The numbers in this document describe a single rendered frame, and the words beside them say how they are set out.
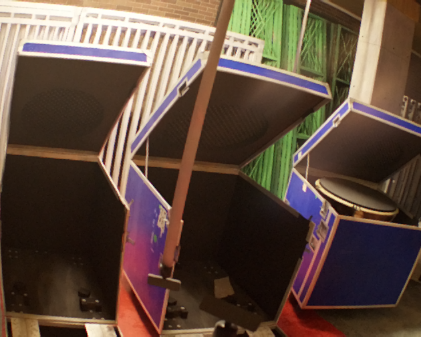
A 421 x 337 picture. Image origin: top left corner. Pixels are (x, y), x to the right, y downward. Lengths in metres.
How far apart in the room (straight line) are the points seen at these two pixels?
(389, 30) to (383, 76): 0.57
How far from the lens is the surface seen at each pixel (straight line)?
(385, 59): 4.57
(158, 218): 2.54
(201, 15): 5.45
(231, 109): 2.81
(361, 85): 4.52
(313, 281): 3.25
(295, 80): 2.57
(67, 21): 3.79
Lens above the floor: 1.79
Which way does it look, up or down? 15 degrees down
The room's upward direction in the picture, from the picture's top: 14 degrees clockwise
